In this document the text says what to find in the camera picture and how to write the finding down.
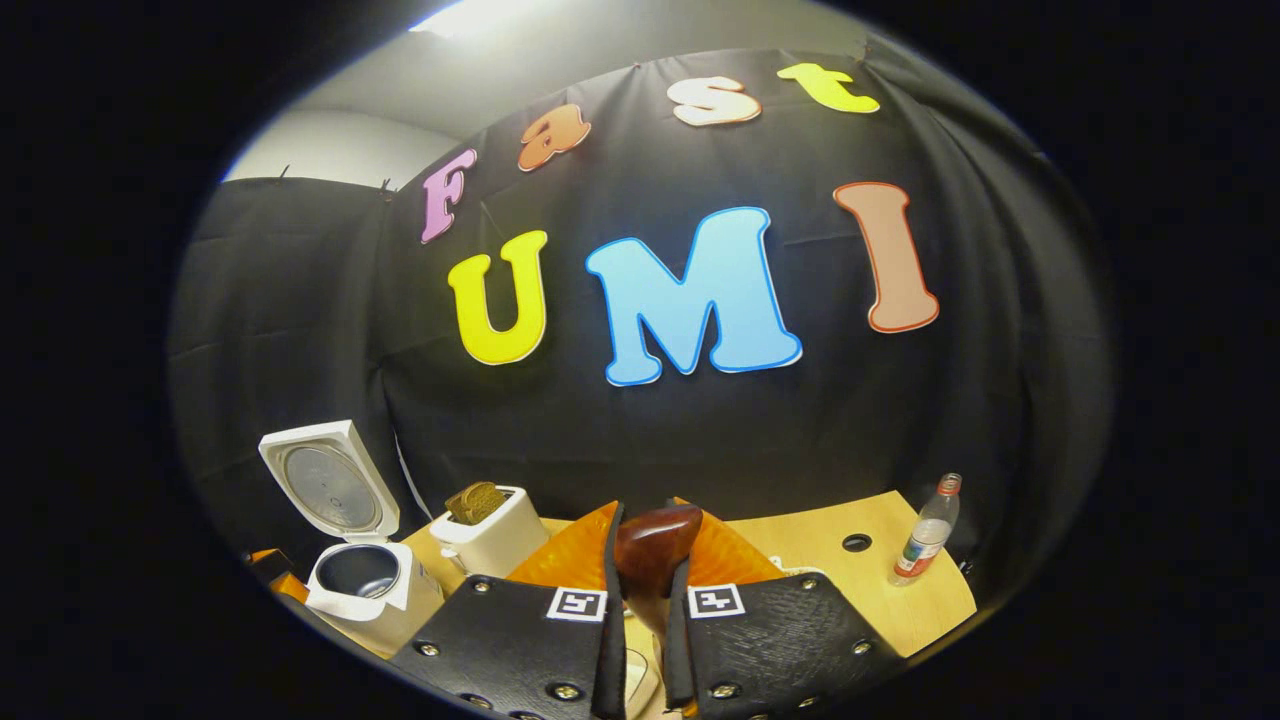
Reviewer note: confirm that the black backdrop cloth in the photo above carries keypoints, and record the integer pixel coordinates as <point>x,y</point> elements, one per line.
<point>700,440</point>

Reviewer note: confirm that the white rice cooker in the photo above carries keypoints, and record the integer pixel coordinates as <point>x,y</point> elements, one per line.
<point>330,480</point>

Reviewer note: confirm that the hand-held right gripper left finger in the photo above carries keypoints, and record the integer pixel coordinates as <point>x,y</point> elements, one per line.
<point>615,650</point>

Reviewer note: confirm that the brown wooden spoon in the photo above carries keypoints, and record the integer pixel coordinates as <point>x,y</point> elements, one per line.
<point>655,540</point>

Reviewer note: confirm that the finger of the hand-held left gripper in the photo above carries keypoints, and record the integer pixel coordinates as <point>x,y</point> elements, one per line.
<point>290,588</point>
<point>268,563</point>

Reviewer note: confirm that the clear plastic bottle red label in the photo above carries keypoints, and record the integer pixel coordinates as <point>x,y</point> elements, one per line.
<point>925,535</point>

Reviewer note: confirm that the black table grommet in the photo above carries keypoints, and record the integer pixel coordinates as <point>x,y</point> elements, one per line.
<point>857,542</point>

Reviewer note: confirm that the brown bread slice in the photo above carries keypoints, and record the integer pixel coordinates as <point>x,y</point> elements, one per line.
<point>492,497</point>
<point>465,508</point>

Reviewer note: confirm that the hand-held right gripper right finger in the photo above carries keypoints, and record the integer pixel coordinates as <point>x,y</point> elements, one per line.
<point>678,650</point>

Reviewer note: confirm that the white toaster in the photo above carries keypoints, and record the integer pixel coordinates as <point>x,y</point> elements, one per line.
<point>500,540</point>

